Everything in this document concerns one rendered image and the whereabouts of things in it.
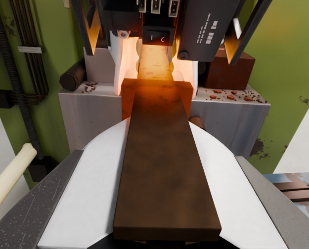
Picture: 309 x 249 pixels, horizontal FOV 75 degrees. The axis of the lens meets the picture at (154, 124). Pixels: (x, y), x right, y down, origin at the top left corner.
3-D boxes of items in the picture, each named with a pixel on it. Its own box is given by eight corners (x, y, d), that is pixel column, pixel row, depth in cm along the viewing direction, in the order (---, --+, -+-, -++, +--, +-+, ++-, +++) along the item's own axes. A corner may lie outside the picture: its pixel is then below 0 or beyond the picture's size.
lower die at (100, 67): (187, 87, 40) (195, 42, 36) (87, 81, 39) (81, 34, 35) (170, 44, 76) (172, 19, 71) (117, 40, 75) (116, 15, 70)
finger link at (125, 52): (100, 121, 18) (95, 37, 10) (108, 72, 21) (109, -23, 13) (134, 125, 19) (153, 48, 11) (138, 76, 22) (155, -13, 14)
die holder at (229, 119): (214, 236, 60) (272, 104, 36) (86, 233, 58) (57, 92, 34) (186, 130, 107) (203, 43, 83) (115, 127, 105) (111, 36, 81)
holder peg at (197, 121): (205, 141, 35) (208, 128, 34) (190, 140, 35) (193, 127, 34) (200, 128, 39) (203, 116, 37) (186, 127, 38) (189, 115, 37)
